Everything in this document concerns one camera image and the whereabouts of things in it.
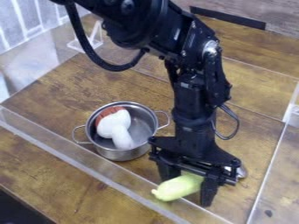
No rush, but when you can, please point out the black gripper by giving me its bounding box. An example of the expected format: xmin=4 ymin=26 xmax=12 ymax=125
xmin=149 ymin=116 xmax=242 ymax=207

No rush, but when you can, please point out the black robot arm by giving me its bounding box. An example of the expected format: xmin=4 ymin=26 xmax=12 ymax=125
xmin=51 ymin=0 xmax=242 ymax=207

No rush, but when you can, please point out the stainless steel pot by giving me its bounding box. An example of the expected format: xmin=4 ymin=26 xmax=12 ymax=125
xmin=73 ymin=101 xmax=171 ymax=161

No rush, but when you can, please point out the plush mushroom toy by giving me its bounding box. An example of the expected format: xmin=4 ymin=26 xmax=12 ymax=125
xmin=97 ymin=106 xmax=134 ymax=150

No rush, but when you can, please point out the black strip on wall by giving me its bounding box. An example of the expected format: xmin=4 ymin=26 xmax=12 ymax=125
xmin=190 ymin=6 xmax=267 ymax=30

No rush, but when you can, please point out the black cable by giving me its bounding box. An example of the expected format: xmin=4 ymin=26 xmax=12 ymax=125
xmin=62 ymin=0 xmax=241 ymax=142

